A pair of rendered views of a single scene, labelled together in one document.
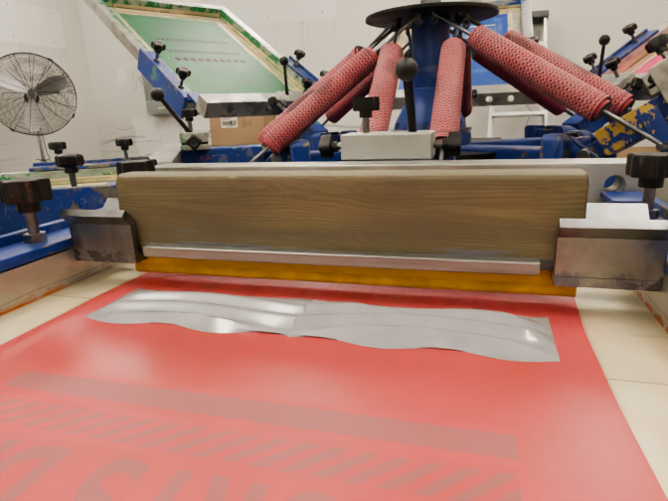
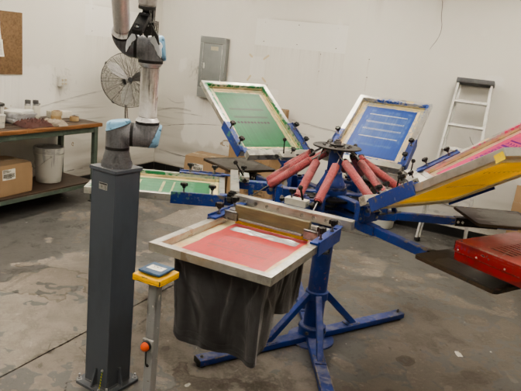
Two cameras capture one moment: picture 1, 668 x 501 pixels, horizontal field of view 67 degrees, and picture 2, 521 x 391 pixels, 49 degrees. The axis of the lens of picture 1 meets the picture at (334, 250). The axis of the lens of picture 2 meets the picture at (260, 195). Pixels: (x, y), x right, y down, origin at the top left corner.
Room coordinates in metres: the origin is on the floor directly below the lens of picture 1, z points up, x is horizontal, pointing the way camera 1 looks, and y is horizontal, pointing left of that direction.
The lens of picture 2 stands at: (-2.26, -0.33, 1.83)
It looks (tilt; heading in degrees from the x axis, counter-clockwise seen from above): 14 degrees down; 9
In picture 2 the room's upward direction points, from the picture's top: 6 degrees clockwise
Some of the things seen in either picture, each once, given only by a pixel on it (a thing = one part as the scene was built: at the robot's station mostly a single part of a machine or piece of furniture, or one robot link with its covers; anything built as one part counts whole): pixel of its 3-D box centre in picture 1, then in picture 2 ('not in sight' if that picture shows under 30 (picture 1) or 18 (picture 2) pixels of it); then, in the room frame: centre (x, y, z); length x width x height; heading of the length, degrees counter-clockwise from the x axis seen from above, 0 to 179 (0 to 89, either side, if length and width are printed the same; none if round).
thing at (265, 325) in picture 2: not in sight; (281, 302); (0.12, -0.12, 0.74); 0.46 x 0.04 x 0.42; 163
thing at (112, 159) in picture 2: not in sight; (116, 156); (0.36, 0.79, 1.25); 0.15 x 0.15 x 0.10
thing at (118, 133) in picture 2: not in sight; (119, 132); (0.36, 0.79, 1.37); 0.13 x 0.12 x 0.14; 107
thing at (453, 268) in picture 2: not in sight; (408, 243); (0.75, -0.70, 0.91); 1.34 x 0.40 x 0.08; 43
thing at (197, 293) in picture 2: not in sight; (214, 307); (-0.04, 0.15, 0.74); 0.45 x 0.03 x 0.43; 73
